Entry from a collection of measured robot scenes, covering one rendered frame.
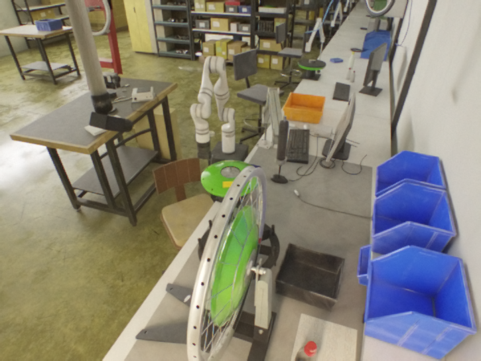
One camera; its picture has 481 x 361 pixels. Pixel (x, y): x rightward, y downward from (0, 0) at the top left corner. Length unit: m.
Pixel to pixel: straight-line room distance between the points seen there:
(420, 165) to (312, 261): 0.59
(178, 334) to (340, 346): 0.57
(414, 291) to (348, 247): 0.53
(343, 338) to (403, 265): 0.41
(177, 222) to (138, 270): 0.75
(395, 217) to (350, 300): 0.38
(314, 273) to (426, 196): 0.54
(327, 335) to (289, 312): 0.16
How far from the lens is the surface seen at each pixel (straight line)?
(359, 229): 1.60
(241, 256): 0.70
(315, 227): 1.54
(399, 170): 1.37
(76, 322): 2.51
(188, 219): 1.98
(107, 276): 2.64
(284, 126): 1.16
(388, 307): 0.98
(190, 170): 2.09
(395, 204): 1.19
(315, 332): 1.23
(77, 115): 2.78
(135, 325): 1.27
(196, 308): 0.59
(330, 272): 1.38
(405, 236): 1.02
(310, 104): 2.78
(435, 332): 0.85
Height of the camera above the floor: 2.00
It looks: 38 degrees down
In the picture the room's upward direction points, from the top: straight up
